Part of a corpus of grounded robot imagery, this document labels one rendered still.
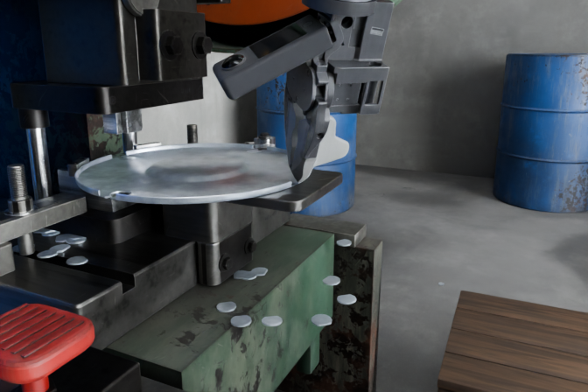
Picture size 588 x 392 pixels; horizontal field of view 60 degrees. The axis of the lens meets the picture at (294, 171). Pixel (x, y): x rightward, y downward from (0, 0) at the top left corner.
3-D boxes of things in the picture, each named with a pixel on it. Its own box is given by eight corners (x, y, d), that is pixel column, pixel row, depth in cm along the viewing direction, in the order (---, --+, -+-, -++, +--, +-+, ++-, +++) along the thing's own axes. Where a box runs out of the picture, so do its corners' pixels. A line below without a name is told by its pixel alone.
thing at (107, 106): (208, 115, 75) (206, 77, 74) (106, 137, 57) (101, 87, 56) (124, 109, 82) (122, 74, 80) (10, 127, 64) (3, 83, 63)
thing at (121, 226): (212, 199, 78) (211, 180, 77) (115, 245, 61) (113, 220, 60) (130, 187, 85) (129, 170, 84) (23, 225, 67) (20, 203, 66)
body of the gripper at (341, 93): (379, 121, 54) (406, 5, 48) (304, 125, 51) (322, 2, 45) (347, 91, 60) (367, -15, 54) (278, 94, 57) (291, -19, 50)
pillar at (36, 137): (57, 200, 68) (45, 94, 64) (43, 206, 66) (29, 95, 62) (45, 199, 69) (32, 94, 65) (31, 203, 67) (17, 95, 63)
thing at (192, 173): (348, 161, 71) (348, 155, 70) (218, 222, 46) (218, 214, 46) (187, 142, 84) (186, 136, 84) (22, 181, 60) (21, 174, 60)
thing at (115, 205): (187, 183, 76) (185, 153, 75) (113, 212, 63) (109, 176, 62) (140, 177, 80) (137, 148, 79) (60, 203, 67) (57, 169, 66)
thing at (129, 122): (147, 129, 71) (145, 102, 70) (122, 135, 66) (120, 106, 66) (129, 128, 72) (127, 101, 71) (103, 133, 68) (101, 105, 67)
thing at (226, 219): (343, 268, 67) (345, 168, 64) (297, 318, 55) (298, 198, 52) (188, 238, 78) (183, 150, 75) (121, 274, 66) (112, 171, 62)
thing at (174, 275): (291, 220, 87) (291, 185, 86) (83, 364, 48) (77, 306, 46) (152, 198, 100) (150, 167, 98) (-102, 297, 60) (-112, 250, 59)
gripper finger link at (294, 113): (334, 176, 61) (348, 106, 56) (288, 181, 59) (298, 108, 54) (324, 163, 63) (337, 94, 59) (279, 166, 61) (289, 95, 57)
